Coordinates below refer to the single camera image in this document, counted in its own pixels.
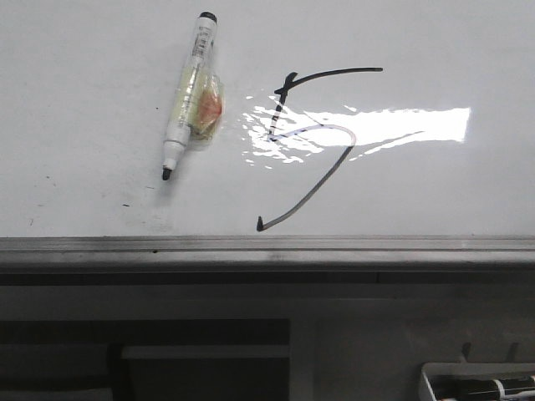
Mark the dark cabinet panel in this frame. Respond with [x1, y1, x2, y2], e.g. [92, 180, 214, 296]
[1, 319, 290, 400]

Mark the white marker tray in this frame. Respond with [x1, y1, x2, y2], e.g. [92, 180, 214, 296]
[419, 363, 534, 400]

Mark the black marker in tray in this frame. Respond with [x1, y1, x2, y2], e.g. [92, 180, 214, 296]
[432, 376, 534, 400]

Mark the white taped whiteboard marker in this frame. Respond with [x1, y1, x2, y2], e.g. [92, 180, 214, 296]
[161, 12, 223, 181]

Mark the white whiteboard with metal frame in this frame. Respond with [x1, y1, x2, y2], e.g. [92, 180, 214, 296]
[1, 1, 534, 271]

